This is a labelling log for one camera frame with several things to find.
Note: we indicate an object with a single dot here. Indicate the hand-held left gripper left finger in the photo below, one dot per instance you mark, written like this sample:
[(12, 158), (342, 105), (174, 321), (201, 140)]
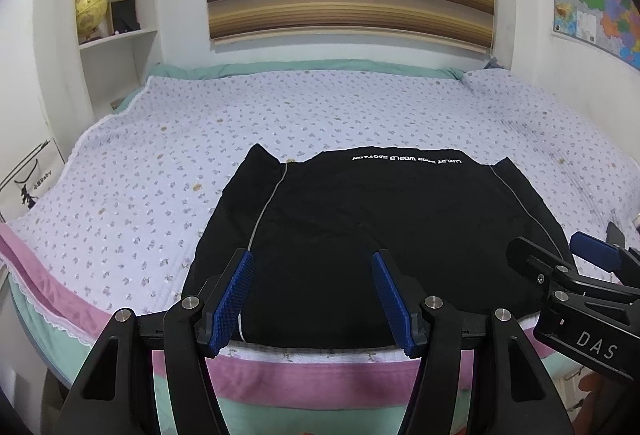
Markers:
[(232, 300)]

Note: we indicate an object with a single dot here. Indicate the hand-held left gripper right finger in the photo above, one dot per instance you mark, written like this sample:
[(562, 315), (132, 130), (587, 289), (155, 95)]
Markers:
[(395, 305)]

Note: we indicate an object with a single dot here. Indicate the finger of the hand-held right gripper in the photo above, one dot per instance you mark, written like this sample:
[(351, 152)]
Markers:
[(595, 252), (535, 260)]

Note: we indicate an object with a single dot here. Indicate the black hooded jacket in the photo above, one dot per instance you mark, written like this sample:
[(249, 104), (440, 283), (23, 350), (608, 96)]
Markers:
[(375, 215)]

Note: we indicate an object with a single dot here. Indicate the pink bed sheet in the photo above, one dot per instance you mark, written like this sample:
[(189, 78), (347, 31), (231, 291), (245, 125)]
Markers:
[(300, 372)]

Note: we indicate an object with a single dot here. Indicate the white floral quilt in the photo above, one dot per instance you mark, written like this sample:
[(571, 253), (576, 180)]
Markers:
[(150, 165)]

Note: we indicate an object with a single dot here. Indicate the small blue-grey cloth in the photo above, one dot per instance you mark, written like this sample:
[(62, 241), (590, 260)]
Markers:
[(492, 64)]

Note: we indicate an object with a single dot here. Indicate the white printed bag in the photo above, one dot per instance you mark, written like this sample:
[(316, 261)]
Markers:
[(30, 185)]

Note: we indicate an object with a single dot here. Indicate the bed with floral quilt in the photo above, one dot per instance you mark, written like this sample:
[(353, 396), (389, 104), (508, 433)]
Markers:
[(300, 67)]

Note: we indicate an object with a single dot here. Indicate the white bookshelf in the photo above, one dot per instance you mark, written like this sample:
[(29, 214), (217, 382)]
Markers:
[(120, 37)]

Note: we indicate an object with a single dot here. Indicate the small black box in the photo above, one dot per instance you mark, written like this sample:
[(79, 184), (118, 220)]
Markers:
[(122, 15)]

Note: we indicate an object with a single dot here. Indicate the yellow globe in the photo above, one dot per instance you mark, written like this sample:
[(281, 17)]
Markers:
[(91, 7)]

